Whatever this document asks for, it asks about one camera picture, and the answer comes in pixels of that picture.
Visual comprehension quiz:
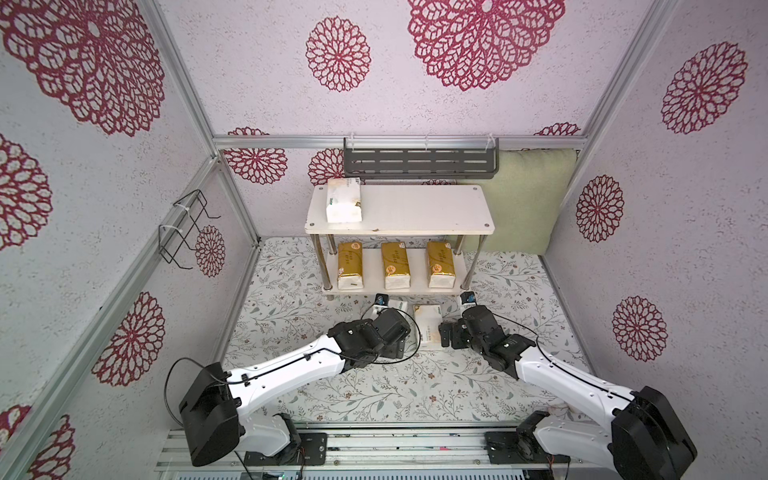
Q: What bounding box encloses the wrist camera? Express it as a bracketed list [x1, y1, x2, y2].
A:
[459, 291, 477, 308]
[374, 293, 390, 307]

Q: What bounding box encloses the grey wall-mounted metal rack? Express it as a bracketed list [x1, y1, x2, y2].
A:
[343, 138, 500, 180]

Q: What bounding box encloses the white two-tier metal-legged shelf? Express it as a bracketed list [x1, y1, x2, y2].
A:
[305, 184, 495, 296]

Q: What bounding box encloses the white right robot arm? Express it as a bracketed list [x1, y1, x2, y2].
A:
[439, 304, 698, 479]

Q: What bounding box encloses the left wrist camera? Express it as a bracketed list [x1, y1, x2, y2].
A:
[374, 293, 390, 307]

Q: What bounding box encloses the gold tissue pack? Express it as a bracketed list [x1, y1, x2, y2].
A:
[381, 242, 411, 290]
[337, 241, 364, 290]
[426, 241, 457, 289]

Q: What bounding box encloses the black wire wall rack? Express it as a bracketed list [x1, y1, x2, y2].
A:
[157, 189, 221, 270]

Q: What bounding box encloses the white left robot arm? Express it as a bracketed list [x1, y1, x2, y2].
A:
[179, 308, 411, 467]

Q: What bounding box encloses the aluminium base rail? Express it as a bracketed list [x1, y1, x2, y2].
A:
[153, 422, 618, 479]

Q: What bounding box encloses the green fabric cushion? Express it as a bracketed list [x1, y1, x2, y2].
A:
[473, 149, 577, 255]

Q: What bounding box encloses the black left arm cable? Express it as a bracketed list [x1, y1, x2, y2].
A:
[163, 303, 422, 480]

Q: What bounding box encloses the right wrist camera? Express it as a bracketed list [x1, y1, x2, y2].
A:
[459, 291, 477, 308]

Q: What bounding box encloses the white tissue pack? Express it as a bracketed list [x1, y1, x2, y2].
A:
[414, 304, 443, 350]
[363, 300, 409, 319]
[326, 177, 362, 224]

